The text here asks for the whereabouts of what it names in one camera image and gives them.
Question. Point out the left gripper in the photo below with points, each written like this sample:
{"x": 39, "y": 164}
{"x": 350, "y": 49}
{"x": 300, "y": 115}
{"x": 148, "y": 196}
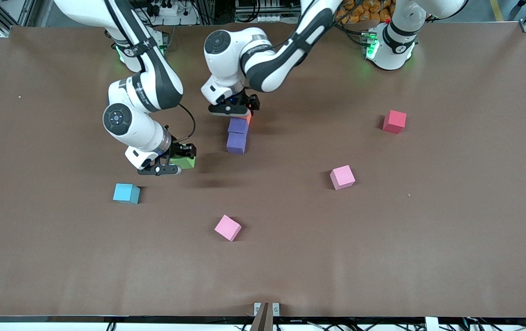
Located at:
{"x": 246, "y": 99}

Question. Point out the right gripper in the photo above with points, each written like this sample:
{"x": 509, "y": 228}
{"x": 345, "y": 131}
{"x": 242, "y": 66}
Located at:
{"x": 180, "y": 150}

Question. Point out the green foam block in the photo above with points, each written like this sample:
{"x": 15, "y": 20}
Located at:
{"x": 185, "y": 162}

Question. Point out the orange foam block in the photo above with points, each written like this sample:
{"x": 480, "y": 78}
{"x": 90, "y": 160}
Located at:
{"x": 248, "y": 118}

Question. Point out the purple foam block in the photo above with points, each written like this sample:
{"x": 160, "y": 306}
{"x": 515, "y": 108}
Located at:
{"x": 238, "y": 125}
{"x": 236, "y": 143}

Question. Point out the pink foam block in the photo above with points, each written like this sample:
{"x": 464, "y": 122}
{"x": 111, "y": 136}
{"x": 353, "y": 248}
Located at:
{"x": 227, "y": 227}
{"x": 342, "y": 177}

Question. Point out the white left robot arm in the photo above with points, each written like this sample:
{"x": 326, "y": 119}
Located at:
{"x": 267, "y": 69}

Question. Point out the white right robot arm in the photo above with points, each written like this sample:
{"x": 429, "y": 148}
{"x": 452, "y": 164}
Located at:
{"x": 162, "y": 87}

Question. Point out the blue foam block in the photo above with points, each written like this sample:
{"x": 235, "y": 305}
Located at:
{"x": 126, "y": 193}

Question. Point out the white electronics box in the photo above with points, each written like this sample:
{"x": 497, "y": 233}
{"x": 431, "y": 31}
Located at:
{"x": 263, "y": 16}

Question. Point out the white power strip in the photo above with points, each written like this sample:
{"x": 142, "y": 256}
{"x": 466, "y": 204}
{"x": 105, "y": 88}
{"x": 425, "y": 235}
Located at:
{"x": 167, "y": 9}

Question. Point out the paper table cover sheet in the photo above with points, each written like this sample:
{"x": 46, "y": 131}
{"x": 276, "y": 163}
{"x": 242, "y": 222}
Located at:
{"x": 263, "y": 266}

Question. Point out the red foam block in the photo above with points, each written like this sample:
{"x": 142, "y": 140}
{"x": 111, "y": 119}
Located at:
{"x": 394, "y": 121}

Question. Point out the orange mesh bag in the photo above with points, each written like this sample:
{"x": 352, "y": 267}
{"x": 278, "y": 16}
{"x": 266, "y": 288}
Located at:
{"x": 366, "y": 11}

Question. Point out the metal table edge bracket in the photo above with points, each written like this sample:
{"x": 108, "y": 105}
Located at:
{"x": 266, "y": 315}

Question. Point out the small white bracket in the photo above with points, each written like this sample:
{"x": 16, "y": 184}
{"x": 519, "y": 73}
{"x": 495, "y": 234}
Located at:
{"x": 431, "y": 324}

